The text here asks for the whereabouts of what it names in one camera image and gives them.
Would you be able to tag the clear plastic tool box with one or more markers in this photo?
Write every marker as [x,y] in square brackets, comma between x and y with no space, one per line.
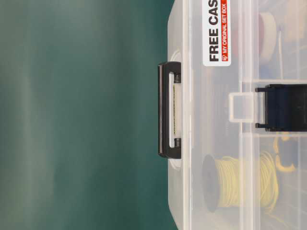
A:
[215,107]

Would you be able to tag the black box latch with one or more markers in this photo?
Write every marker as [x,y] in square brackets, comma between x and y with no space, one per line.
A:
[285,107]

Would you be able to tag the yellow black screwdriver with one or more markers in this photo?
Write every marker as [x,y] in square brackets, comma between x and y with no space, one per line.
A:
[285,149]

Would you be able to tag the red tape roll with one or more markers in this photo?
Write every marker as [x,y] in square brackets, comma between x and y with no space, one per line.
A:
[267,37]

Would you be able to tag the black box carry handle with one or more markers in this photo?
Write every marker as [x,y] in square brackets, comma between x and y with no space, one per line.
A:
[164,149]

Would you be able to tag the yellow wire spool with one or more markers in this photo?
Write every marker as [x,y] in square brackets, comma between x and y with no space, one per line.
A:
[224,182]

